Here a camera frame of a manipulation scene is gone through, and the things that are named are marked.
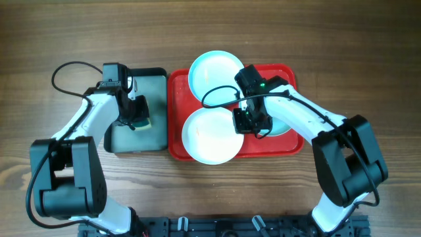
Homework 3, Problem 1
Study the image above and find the green yellow sponge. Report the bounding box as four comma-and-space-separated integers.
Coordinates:
132, 118, 151, 131

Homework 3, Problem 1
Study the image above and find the light green plate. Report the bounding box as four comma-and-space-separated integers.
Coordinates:
259, 117, 291, 137

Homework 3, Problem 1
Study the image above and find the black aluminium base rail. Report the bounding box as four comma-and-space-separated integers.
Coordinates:
77, 214, 372, 237

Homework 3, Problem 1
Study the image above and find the red plastic tray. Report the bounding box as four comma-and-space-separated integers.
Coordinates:
167, 64, 305, 161

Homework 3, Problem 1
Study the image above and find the white plate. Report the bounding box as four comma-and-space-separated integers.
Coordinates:
182, 108, 244, 165

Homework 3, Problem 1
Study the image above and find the dark grey metal tray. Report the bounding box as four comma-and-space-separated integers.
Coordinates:
104, 67, 168, 153

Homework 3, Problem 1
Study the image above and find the light blue plate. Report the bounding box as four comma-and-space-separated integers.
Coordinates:
188, 51, 244, 106

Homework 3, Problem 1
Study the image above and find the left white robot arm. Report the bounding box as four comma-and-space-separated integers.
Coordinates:
26, 86, 149, 236

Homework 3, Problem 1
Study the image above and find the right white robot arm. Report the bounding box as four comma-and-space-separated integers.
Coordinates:
233, 65, 388, 236

